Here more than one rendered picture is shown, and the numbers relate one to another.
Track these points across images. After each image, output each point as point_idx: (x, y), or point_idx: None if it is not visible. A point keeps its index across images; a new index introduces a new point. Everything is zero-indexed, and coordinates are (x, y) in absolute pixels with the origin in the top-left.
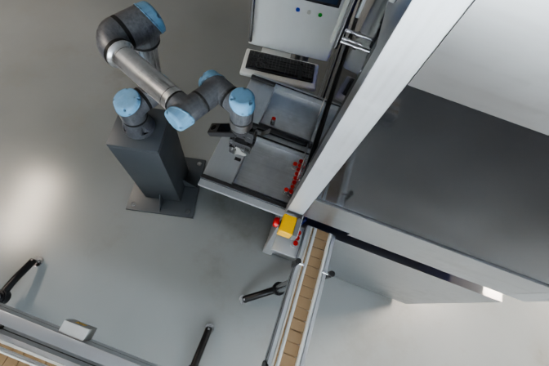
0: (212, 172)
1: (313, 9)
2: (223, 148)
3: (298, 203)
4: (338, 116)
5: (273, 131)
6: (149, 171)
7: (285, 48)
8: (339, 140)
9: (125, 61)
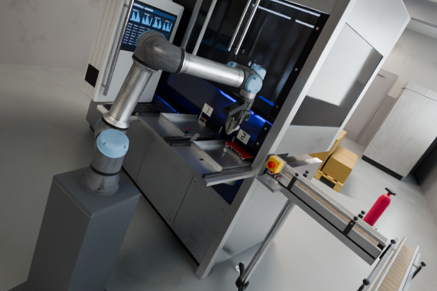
0: (203, 173)
1: None
2: (186, 157)
3: (278, 138)
4: (315, 50)
5: None
6: (105, 249)
7: None
8: (320, 60)
9: (200, 59)
